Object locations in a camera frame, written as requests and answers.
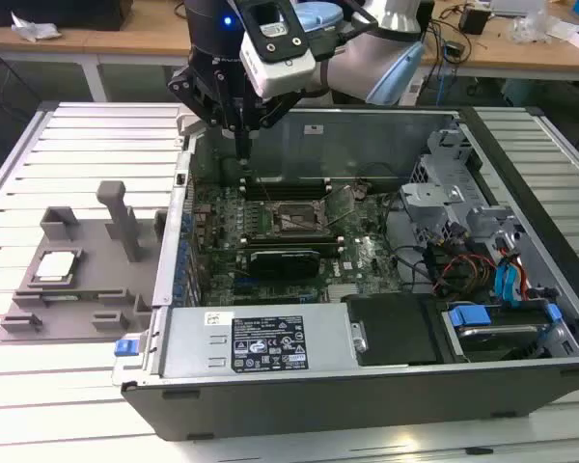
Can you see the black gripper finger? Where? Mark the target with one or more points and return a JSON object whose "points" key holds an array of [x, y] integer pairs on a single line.
{"points": [[198, 96], [280, 108]]}

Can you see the flat silver device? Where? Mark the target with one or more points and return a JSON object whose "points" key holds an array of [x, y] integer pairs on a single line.
{"points": [[516, 6]]}

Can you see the wooden desk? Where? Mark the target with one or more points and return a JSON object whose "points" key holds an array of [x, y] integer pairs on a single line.
{"points": [[125, 41]]}

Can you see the silver drive cage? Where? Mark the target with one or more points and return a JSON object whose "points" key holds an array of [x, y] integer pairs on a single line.
{"points": [[432, 195]]}

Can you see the grey case latch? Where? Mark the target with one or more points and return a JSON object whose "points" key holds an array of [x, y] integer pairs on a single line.
{"points": [[188, 128]]}

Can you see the small black box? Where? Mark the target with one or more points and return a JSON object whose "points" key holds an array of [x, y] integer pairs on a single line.
{"points": [[474, 21]]}

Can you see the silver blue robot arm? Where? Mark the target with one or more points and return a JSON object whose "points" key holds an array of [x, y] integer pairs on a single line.
{"points": [[357, 67]]}

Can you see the blue case tab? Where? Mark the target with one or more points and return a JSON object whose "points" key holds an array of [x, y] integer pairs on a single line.
{"points": [[125, 348]]}

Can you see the silver CPU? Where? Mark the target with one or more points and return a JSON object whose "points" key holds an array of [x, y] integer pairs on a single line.
{"points": [[55, 265]]}

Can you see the clear plastic bags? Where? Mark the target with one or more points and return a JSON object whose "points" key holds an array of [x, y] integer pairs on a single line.
{"points": [[531, 24]]}

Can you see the silver chipset heatsink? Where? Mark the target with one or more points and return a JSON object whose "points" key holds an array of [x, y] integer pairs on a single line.
{"points": [[345, 290]]}

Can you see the blue disk carrier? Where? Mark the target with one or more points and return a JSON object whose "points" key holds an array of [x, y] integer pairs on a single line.
{"points": [[469, 316]]}

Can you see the large black box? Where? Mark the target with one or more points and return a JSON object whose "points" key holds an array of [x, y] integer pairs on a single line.
{"points": [[77, 12]]}

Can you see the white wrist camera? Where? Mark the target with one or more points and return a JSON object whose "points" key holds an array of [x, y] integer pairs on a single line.
{"points": [[280, 72]]}

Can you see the blue expansion slot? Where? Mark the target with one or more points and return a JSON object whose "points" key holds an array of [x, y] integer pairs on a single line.
{"points": [[241, 283]]}

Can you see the grey parts rack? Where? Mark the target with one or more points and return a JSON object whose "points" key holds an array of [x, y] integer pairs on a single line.
{"points": [[101, 270]]}

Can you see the green RAM stick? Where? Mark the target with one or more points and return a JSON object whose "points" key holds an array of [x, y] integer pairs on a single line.
{"points": [[91, 294]]}

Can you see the crumpled white paper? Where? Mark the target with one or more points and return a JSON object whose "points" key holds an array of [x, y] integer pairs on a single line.
{"points": [[36, 28]]}

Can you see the hard disk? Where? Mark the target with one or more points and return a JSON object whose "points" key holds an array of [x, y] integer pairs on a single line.
{"points": [[502, 340]]}

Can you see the white case label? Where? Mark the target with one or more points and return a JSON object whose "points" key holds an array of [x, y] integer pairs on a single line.
{"points": [[313, 128]]}

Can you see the black graphics card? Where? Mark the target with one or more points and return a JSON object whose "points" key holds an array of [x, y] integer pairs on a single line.
{"points": [[282, 267]]}

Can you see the teal bin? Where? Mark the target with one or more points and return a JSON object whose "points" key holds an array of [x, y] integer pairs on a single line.
{"points": [[516, 91]]}

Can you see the dark grey PC case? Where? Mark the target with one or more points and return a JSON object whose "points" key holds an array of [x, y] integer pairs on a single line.
{"points": [[318, 410]]}

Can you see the black power adapter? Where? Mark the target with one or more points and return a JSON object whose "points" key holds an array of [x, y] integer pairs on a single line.
{"points": [[453, 49]]}

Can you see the silver power supply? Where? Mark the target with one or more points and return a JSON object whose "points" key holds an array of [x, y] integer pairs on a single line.
{"points": [[198, 347]]}

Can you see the CPU socket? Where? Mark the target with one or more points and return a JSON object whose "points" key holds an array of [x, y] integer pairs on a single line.
{"points": [[292, 209]]}

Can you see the green motherboard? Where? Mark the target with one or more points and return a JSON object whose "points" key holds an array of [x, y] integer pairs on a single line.
{"points": [[362, 241]]}

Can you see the silver coin battery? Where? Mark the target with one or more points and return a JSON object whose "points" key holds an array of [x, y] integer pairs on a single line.
{"points": [[362, 192]]}

